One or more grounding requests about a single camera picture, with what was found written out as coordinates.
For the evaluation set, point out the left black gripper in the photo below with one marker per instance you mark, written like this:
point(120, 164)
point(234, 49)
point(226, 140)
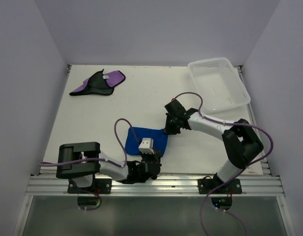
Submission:
point(156, 156)

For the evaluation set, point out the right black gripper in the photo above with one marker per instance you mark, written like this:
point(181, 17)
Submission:
point(168, 130)

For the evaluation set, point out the blue towel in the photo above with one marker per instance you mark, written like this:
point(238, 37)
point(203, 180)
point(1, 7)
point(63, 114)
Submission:
point(157, 136)

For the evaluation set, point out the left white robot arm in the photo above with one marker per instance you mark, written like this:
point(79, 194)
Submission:
point(83, 160)

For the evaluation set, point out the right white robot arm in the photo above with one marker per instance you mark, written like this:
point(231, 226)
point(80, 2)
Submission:
point(241, 142)

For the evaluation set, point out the white plastic basket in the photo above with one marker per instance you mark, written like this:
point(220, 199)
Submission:
point(219, 84)

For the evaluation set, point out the purple and grey towel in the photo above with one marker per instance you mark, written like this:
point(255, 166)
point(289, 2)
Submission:
point(100, 83)

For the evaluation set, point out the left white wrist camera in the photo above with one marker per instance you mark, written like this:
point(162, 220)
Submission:
point(146, 146)

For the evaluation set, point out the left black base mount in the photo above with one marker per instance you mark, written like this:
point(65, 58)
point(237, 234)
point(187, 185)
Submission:
point(98, 186)

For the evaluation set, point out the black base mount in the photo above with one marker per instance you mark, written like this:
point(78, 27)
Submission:
point(98, 186)
point(207, 184)

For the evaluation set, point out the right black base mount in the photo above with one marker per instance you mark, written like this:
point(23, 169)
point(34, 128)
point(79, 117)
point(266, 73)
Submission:
point(207, 184)

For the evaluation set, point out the aluminium frame rail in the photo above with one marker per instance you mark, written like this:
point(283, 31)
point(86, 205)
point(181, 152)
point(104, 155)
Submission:
point(168, 185)

